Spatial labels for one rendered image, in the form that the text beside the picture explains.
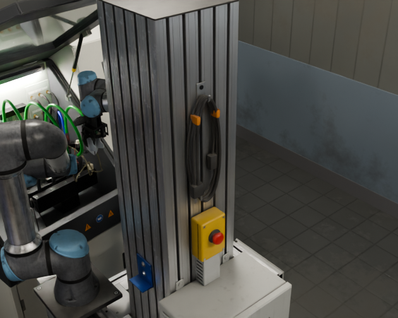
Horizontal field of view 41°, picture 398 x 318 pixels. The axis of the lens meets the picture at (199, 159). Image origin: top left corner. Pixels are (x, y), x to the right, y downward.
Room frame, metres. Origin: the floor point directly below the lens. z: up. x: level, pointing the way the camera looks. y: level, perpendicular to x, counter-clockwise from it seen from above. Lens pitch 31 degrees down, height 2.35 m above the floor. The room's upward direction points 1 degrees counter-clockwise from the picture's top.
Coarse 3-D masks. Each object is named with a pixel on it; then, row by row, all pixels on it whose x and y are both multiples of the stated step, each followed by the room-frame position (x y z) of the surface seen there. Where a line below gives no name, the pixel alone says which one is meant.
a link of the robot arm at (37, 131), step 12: (36, 120) 1.37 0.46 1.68; (36, 132) 1.32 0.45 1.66; (48, 132) 1.34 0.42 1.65; (60, 132) 1.39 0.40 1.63; (36, 144) 1.31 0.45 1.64; (48, 144) 1.33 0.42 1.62; (60, 144) 1.37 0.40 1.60; (36, 156) 1.31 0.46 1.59; (48, 156) 1.35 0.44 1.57; (60, 156) 1.44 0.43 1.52; (72, 156) 1.65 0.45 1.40; (48, 168) 1.61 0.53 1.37; (60, 168) 1.54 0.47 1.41; (72, 168) 1.62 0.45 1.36
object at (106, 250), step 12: (120, 228) 2.06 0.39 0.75; (96, 240) 1.95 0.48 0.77; (108, 240) 2.00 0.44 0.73; (120, 240) 2.05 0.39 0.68; (96, 252) 1.95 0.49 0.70; (108, 252) 2.00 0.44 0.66; (120, 252) 2.05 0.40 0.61; (96, 264) 1.94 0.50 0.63; (108, 264) 1.99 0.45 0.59; (120, 264) 2.04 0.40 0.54; (108, 276) 1.98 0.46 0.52; (24, 288) 1.67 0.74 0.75; (24, 300) 1.66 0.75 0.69; (36, 300) 1.70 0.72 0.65; (24, 312) 1.65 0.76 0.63; (36, 312) 1.69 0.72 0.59
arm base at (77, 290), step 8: (56, 280) 1.33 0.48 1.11; (64, 280) 1.30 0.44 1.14; (80, 280) 1.30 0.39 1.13; (88, 280) 1.33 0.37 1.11; (96, 280) 1.36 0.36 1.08; (56, 288) 1.32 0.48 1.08; (64, 288) 1.30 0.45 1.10; (72, 288) 1.29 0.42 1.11; (80, 288) 1.30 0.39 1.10; (88, 288) 1.31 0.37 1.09; (96, 288) 1.33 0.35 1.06; (56, 296) 1.31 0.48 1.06; (64, 296) 1.29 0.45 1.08; (72, 296) 1.29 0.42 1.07; (80, 296) 1.29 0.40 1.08; (88, 296) 1.30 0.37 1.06; (96, 296) 1.32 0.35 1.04; (64, 304) 1.28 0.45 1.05; (72, 304) 1.28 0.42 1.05; (80, 304) 1.28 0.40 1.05
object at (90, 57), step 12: (96, 36) 2.55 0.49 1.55; (72, 48) 2.39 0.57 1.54; (84, 48) 2.43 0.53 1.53; (96, 48) 2.48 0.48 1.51; (60, 60) 2.46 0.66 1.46; (72, 60) 2.40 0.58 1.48; (84, 60) 2.41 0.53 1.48; (96, 60) 2.45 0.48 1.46; (96, 72) 2.43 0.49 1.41; (72, 84) 2.41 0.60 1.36; (108, 120) 2.39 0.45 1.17; (108, 144) 2.34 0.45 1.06
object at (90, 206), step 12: (96, 204) 1.98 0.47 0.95; (108, 204) 2.02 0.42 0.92; (72, 216) 1.90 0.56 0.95; (84, 216) 1.92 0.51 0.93; (120, 216) 2.07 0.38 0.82; (48, 228) 1.81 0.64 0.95; (60, 228) 1.83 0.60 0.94; (72, 228) 1.87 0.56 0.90; (96, 228) 1.96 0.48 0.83; (108, 228) 2.01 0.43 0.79
